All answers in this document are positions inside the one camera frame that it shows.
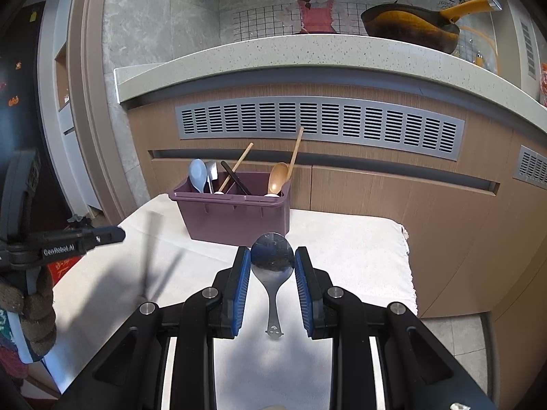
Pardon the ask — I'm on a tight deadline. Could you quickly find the short grey vent grille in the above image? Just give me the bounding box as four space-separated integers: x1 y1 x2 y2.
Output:
510 145 547 189

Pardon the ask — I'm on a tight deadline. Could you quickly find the cartoon wall sticker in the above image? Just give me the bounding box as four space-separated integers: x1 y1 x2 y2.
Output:
220 0 476 42

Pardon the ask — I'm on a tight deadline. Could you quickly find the white cloth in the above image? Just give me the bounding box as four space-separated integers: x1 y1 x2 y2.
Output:
43 193 418 410

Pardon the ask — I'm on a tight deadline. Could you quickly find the small metal spoon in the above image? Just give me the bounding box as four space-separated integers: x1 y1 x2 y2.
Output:
204 160 219 194

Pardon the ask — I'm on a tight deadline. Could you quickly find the beige door frame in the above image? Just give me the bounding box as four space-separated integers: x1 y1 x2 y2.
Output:
67 0 151 223

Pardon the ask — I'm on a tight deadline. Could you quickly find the person's left hand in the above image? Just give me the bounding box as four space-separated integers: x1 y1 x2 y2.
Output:
0 265 57 358

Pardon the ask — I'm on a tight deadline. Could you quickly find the light blue spoon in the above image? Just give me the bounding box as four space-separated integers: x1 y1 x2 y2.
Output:
188 158 209 194

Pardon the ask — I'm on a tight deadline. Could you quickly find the purple plastic utensil holder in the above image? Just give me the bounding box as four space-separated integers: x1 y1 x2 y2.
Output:
168 172 293 244

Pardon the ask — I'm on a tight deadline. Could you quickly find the wooden spoon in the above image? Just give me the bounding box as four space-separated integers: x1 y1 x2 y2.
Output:
267 162 290 197

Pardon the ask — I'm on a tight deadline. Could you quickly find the yellow gas hose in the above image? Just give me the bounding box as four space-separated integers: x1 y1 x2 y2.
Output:
458 25 502 74

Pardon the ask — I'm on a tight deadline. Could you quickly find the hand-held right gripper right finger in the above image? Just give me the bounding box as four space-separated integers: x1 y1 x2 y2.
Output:
295 246 496 410

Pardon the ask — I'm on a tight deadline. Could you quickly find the metal spoon with smiley handle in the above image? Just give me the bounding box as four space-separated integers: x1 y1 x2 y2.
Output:
250 231 296 341

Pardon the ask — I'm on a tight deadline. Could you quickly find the grey stone countertop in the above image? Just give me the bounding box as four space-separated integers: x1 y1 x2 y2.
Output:
114 34 547 123

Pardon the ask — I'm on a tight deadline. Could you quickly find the black chopstick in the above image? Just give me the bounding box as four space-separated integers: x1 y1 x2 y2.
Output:
219 161 253 195

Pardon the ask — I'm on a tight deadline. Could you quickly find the black refrigerator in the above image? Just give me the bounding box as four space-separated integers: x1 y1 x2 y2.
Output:
0 2 56 240

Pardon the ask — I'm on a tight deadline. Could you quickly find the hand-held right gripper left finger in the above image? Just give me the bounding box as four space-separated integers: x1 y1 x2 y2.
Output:
64 245 252 410

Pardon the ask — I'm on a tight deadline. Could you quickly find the long grey vent grille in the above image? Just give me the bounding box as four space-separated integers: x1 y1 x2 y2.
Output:
174 96 465 162

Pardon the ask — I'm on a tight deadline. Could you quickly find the wooden kitchen cabinet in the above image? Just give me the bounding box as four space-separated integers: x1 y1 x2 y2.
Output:
127 81 547 410

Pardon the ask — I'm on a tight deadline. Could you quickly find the dark wok with yellow handle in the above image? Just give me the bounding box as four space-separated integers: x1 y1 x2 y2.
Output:
361 0 504 56

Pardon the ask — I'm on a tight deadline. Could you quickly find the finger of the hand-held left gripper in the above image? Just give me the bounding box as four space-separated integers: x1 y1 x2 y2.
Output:
0 226 126 272

